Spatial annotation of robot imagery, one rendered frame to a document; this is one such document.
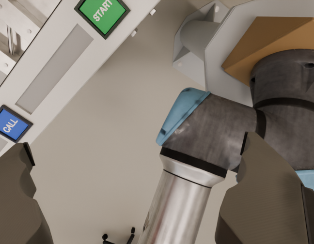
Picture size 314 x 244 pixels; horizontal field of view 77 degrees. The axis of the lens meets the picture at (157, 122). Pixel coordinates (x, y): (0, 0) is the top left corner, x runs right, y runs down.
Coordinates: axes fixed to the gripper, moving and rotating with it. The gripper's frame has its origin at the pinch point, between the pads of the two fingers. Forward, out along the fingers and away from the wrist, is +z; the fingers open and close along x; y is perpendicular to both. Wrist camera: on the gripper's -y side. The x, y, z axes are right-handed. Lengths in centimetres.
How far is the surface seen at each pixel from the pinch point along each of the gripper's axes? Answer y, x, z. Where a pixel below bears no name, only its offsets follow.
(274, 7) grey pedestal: -7.5, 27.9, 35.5
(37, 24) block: -5.7, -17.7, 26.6
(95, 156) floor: 92, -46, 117
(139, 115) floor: 58, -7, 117
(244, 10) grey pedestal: -7.0, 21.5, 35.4
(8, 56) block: -0.8, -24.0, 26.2
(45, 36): -4.3, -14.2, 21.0
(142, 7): -7.7, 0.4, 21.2
